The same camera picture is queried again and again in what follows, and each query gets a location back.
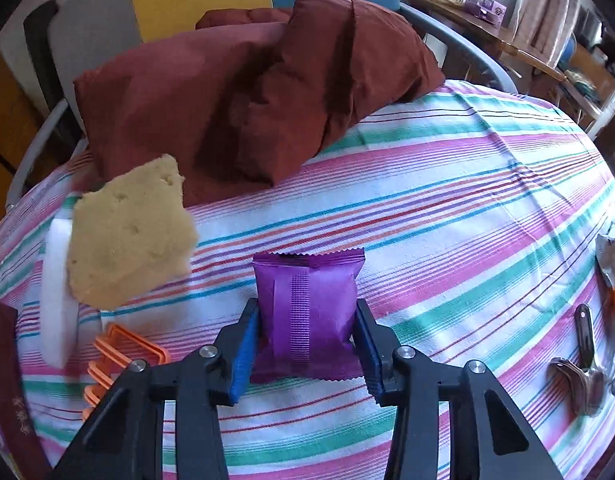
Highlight white foam block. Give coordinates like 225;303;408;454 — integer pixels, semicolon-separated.
40;216;81;369

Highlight pink checked curtain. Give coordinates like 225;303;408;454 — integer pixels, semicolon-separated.
511;0;584;70

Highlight bunch of keys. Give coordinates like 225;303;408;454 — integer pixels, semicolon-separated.
547;303;615;417

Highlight maroon pillowcase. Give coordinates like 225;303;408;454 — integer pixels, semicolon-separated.
74;0;447;207

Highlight wooden side shelf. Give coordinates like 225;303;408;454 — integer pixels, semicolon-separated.
556;42;615;137

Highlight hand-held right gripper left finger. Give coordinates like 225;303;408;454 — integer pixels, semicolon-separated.
52;299;262;480

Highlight orange wooden cabinet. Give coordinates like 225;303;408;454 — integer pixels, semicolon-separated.
0;47;55;231

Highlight silver foil wrapper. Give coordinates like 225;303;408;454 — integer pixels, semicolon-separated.
594;221;615;287

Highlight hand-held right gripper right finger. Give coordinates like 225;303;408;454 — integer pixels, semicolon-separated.
354;299;565;480

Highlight grey yellow blue chair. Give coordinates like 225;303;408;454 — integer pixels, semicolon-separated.
4;0;519;211

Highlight purple carton box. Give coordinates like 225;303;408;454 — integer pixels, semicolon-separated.
464;0;509;27

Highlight striped tablecloth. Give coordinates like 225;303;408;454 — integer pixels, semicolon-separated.
0;77;615;480

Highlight yellow-lined gift box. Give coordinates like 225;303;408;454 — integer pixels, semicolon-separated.
0;297;54;480

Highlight wooden desk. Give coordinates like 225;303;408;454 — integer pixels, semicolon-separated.
404;0;569;82

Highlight large beige sponge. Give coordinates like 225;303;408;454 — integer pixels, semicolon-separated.
66;153;199;312

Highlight purple snack packet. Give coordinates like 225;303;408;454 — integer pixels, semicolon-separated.
250;247;366;384

